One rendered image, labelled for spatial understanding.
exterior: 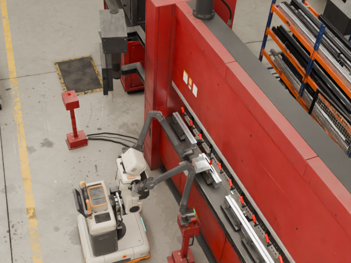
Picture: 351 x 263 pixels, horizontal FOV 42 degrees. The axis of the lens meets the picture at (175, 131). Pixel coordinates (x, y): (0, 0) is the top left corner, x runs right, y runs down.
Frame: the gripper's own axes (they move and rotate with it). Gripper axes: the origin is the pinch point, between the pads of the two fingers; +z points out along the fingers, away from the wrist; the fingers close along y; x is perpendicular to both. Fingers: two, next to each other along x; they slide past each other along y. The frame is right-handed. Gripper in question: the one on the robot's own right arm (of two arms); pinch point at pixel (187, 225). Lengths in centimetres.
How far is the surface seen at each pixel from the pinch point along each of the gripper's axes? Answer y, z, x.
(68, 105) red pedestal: -85, -19, 193
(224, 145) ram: 53, -61, 26
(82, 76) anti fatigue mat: -74, 59, 336
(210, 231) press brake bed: 20.3, 35.5, 5.2
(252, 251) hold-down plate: 46, 1, -45
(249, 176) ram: 60, -65, -16
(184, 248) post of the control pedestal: -10.3, 45.0, 3.0
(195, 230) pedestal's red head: 5.2, 7.0, -4.5
